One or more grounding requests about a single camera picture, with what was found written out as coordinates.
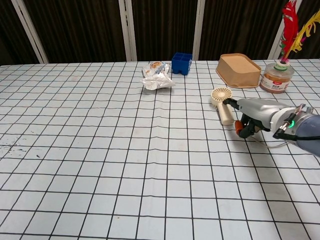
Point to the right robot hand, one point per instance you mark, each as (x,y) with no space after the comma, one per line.
(257,108)

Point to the crumpled silver snack bag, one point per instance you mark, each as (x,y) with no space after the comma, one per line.
(157,80)

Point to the blue checked white tablecloth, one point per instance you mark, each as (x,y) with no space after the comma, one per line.
(112,150)

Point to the white partition frame bar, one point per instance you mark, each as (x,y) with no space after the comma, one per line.
(201,30)
(30,32)
(127,30)
(276,42)

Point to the blue ice cube tray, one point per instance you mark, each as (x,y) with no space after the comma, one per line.
(181,63)

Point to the red yellow feather shuttlecock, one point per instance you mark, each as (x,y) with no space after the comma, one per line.
(291,27)

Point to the clear jar with brown contents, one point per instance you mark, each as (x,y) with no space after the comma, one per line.
(273,80)

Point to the white handheld fan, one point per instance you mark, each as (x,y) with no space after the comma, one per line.
(220,95)

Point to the brown paper food box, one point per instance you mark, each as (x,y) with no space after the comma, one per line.
(237,70)

